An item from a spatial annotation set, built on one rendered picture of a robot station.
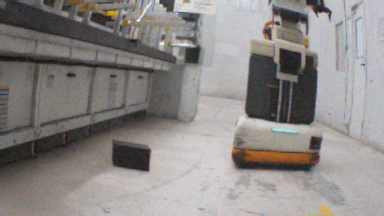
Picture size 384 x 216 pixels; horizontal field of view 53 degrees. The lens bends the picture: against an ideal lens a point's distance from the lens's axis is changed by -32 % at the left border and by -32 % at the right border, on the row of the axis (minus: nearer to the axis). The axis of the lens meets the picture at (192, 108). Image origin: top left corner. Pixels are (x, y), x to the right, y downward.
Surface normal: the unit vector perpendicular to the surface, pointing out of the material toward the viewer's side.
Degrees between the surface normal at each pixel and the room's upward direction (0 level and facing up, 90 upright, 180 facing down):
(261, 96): 90
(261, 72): 90
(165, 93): 90
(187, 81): 90
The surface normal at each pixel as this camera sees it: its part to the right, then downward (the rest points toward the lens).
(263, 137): -0.09, 0.04
